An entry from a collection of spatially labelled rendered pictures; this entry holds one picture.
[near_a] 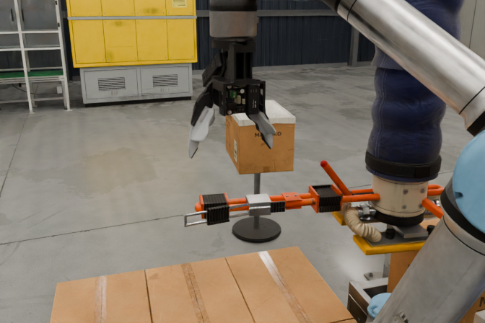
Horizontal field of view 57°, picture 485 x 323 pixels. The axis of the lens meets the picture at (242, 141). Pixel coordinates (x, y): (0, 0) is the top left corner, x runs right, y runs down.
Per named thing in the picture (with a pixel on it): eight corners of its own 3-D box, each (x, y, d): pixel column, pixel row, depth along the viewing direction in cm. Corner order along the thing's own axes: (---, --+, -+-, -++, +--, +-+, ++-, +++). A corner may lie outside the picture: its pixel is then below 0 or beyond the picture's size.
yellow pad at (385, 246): (449, 230, 148) (451, 216, 146) (468, 246, 138) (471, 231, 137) (351, 239, 142) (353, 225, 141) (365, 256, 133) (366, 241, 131)
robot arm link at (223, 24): (203, 11, 73) (250, 10, 76) (204, 40, 74) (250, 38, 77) (217, 11, 66) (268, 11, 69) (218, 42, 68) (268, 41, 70)
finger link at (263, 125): (281, 156, 78) (252, 117, 74) (267, 146, 83) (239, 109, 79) (294, 145, 78) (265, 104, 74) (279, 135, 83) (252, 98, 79)
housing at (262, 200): (266, 205, 142) (266, 192, 141) (271, 215, 136) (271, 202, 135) (245, 208, 141) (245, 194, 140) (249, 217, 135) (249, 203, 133)
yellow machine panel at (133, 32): (188, 91, 949) (182, -33, 877) (198, 99, 867) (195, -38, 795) (76, 99, 874) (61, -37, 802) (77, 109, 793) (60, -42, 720)
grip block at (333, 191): (331, 199, 147) (332, 182, 146) (343, 212, 138) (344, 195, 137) (307, 201, 146) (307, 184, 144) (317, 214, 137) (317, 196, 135)
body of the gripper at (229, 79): (221, 120, 70) (220, 42, 66) (206, 109, 78) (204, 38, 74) (266, 117, 73) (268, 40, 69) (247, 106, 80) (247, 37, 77)
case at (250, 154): (225, 148, 373) (224, 102, 362) (272, 145, 381) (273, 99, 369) (239, 174, 317) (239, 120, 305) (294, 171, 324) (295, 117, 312)
